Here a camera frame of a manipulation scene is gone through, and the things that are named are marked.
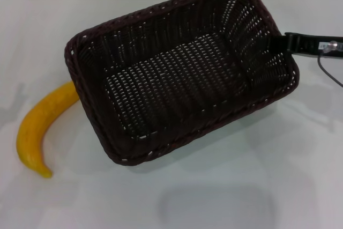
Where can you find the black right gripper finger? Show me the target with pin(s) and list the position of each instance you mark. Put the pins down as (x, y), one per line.
(276, 44)
(290, 41)

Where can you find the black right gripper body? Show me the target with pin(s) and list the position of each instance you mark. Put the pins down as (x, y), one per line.
(311, 45)

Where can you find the yellow banana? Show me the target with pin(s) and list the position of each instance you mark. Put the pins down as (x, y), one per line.
(37, 121)

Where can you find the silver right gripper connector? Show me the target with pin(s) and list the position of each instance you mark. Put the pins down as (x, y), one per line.
(332, 45)

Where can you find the black woven plastic basket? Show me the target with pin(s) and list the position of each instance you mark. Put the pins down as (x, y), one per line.
(177, 78)

